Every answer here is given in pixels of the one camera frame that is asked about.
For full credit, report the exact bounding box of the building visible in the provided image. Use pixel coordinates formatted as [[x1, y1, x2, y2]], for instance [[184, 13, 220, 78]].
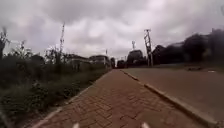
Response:
[[66, 54, 112, 70]]

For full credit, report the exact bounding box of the red brick path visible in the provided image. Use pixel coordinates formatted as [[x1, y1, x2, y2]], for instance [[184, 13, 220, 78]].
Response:
[[30, 68, 209, 128]]

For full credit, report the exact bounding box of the double pole pylon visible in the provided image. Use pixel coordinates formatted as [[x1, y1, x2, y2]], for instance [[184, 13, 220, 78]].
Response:
[[143, 28, 155, 68]]

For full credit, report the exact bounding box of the lattice mast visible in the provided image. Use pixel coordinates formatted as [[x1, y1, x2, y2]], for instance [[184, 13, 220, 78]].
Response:
[[59, 22, 66, 54]]

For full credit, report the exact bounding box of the concrete kerb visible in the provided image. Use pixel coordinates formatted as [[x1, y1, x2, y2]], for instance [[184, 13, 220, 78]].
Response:
[[119, 68, 220, 128]]

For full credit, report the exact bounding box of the row of trees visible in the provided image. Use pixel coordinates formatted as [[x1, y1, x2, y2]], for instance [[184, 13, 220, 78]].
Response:
[[115, 28, 224, 70]]

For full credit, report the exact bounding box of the grass verge with weeds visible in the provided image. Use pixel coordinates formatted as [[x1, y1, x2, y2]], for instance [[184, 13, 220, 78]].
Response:
[[0, 68, 111, 128]]

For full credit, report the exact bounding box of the row of bushes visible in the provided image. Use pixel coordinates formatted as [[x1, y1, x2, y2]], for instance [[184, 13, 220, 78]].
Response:
[[0, 27, 108, 88]]

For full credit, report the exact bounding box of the grey asphalt road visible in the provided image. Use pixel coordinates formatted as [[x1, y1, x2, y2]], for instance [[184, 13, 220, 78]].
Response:
[[121, 67, 224, 124]]

